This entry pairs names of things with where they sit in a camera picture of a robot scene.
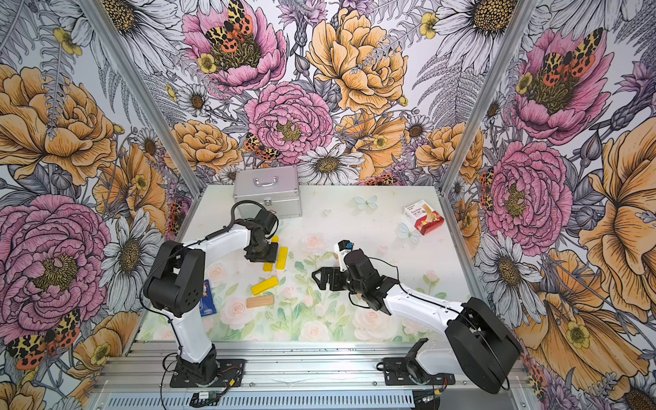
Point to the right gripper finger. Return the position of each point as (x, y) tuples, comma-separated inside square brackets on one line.
[(330, 285), (326, 273)]

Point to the red white snack box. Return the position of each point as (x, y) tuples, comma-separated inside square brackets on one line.
[(422, 217)]

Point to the wooden block near left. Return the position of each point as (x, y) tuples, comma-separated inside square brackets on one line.
[(260, 301)]

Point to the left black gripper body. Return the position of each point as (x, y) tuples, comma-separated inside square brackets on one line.
[(263, 252)]

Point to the small green circuit board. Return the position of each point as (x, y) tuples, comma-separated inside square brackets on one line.
[(204, 399)]

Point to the yellow long block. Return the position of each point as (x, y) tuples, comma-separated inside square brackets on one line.
[(282, 258), (264, 286)]

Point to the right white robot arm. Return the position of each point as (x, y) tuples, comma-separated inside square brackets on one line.
[(482, 345)]

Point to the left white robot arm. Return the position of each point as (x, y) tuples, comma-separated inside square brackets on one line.
[(175, 288)]

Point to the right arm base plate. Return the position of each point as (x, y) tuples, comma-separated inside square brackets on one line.
[(398, 371)]

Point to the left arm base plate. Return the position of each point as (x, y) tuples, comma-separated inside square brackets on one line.
[(219, 374)]

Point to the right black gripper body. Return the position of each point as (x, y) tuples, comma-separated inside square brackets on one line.
[(353, 285)]

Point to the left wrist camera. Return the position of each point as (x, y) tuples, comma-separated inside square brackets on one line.
[(268, 222)]

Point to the silver metal case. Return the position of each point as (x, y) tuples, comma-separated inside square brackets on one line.
[(276, 188)]

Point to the aluminium front rail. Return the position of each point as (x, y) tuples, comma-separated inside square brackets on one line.
[(269, 366)]

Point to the blue card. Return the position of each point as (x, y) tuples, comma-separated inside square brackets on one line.
[(207, 303)]

